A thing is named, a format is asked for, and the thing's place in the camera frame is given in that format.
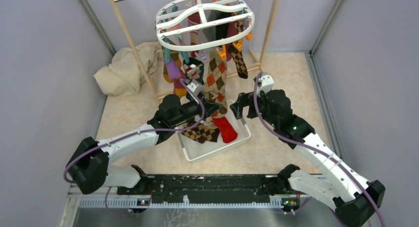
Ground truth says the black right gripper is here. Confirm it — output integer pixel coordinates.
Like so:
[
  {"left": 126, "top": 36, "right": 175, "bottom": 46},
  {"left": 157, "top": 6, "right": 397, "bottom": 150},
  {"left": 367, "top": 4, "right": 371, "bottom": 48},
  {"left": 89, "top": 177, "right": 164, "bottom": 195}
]
[{"left": 230, "top": 86, "right": 279, "bottom": 128}]

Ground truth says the beige crumpled cloth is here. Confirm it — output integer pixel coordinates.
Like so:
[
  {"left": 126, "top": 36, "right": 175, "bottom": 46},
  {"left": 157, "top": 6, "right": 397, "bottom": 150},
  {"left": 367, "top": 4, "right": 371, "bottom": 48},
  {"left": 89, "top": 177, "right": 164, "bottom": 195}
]
[{"left": 93, "top": 42, "right": 164, "bottom": 96}]

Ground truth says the white plastic basket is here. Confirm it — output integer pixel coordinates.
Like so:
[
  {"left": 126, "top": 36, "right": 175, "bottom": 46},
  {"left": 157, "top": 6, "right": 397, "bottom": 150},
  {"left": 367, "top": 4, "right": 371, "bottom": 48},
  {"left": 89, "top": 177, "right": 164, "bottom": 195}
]
[{"left": 177, "top": 100, "right": 252, "bottom": 163}]

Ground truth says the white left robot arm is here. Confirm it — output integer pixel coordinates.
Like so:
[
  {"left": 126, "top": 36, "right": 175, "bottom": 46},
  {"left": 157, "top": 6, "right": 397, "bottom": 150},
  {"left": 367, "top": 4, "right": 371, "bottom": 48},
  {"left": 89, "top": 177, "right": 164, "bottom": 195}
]
[{"left": 63, "top": 94, "right": 221, "bottom": 194}]

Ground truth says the aluminium front rail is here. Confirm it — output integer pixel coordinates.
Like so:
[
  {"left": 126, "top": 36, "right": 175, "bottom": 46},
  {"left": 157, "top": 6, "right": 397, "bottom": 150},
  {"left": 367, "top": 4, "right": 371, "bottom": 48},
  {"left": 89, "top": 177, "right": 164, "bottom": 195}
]
[{"left": 70, "top": 174, "right": 308, "bottom": 211}]

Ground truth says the thin brown argyle sock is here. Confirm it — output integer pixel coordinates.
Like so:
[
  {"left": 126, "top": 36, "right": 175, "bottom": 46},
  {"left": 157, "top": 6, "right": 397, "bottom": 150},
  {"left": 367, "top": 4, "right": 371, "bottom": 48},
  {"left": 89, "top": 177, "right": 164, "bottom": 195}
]
[{"left": 229, "top": 45, "right": 249, "bottom": 79}]

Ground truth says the white oval clip hanger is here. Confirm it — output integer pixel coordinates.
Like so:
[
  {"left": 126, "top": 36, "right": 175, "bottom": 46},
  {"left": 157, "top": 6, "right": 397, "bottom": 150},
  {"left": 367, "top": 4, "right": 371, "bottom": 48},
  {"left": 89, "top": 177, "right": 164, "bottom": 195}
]
[{"left": 155, "top": 0, "right": 255, "bottom": 52}]

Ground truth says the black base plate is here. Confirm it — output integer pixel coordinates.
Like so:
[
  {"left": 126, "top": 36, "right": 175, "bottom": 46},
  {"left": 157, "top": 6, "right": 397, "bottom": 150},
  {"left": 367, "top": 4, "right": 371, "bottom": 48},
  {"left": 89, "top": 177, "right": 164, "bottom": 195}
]
[{"left": 117, "top": 174, "right": 297, "bottom": 204}]

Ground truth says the wooden drying rack frame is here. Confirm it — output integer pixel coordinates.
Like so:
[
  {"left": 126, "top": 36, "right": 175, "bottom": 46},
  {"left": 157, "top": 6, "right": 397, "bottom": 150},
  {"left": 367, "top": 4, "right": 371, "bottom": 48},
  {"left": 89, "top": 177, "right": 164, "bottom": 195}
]
[{"left": 109, "top": 0, "right": 280, "bottom": 102}]

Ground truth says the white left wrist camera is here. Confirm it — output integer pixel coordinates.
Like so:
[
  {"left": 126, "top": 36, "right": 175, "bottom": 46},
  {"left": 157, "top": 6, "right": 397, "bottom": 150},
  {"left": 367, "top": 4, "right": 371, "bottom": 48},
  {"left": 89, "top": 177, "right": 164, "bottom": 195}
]
[{"left": 187, "top": 80, "right": 203, "bottom": 103}]

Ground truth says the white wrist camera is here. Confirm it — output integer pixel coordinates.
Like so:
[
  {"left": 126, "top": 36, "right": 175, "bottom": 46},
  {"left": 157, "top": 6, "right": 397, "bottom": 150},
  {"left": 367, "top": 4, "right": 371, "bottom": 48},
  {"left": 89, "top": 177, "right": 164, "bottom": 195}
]
[
  {"left": 255, "top": 73, "right": 274, "bottom": 97},
  {"left": 187, "top": 80, "right": 203, "bottom": 103}
]

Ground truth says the red sock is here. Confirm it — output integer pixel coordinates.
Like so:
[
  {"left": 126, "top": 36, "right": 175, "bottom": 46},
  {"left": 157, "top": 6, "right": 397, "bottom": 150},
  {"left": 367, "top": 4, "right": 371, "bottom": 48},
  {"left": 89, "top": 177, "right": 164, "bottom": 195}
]
[{"left": 212, "top": 117, "right": 238, "bottom": 143}]

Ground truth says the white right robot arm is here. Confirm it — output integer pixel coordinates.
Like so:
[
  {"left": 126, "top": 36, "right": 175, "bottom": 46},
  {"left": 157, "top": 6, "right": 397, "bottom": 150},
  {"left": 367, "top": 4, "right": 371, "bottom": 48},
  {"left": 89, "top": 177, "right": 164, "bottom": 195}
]
[{"left": 230, "top": 90, "right": 386, "bottom": 227}]

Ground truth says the orange clothes clip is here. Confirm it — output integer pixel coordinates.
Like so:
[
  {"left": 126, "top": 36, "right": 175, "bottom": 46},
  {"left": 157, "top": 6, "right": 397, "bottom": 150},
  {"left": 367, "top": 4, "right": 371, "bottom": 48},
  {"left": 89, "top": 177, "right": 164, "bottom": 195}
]
[{"left": 215, "top": 45, "right": 227, "bottom": 61}]

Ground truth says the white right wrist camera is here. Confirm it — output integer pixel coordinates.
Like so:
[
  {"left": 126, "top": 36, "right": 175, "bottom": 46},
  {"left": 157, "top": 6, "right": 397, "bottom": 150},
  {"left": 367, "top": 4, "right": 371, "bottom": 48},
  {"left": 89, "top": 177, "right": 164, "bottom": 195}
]
[{"left": 255, "top": 73, "right": 274, "bottom": 97}]

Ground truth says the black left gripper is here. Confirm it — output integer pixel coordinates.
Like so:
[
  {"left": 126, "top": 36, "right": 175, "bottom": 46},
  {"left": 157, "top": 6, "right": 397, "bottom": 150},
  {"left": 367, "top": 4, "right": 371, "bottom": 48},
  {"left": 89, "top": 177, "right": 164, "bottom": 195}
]
[{"left": 171, "top": 92, "right": 222, "bottom": 126}]

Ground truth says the dark teal sock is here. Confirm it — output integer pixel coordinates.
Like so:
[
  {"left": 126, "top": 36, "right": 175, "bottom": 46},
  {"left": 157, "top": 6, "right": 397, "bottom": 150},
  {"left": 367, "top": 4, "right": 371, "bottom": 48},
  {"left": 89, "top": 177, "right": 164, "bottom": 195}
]
[{"left": 183, "top": 57, "right": 205, "bottom": 85}]

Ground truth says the brown beige argyle sock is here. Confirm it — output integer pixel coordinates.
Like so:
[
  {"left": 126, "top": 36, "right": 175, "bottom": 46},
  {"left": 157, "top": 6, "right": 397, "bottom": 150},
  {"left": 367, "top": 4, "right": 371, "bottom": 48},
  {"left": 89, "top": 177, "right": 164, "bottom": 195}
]
[{"left": 203, "top": 50, "right": 228, "bottom": 118}]

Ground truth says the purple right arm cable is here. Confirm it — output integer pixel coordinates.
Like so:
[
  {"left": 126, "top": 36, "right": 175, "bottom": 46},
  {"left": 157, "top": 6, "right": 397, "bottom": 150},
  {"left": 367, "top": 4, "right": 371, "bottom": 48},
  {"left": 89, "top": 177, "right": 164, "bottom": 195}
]
[{"left": 253, "top": 72, "right": 388, "bottom": 227}]

